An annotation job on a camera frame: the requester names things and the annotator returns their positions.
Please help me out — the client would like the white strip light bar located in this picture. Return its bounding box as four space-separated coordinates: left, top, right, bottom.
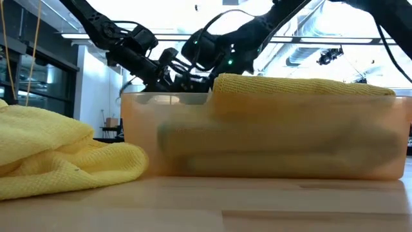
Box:
60 31 398 46

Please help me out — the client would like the black right camera cable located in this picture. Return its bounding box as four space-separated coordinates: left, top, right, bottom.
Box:
192 8 258 70

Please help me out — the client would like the yellow waffle-weave towel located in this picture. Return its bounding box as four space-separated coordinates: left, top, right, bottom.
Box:
0 99 149 201

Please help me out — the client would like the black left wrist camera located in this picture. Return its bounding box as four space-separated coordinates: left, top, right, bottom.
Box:
157 47 180 68

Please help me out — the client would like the black camera cable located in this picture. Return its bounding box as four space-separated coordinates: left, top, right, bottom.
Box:
111 19 152 59
192 8 258 70

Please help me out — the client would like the orange translucent plastic bin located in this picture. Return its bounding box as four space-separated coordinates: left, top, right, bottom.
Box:
120 92 412 180

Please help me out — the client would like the black left camera cable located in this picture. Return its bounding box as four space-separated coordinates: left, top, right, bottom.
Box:
111 19 152 59

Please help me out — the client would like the large yellow microfiber towel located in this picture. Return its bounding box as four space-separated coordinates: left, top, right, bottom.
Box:
207 73 397 123

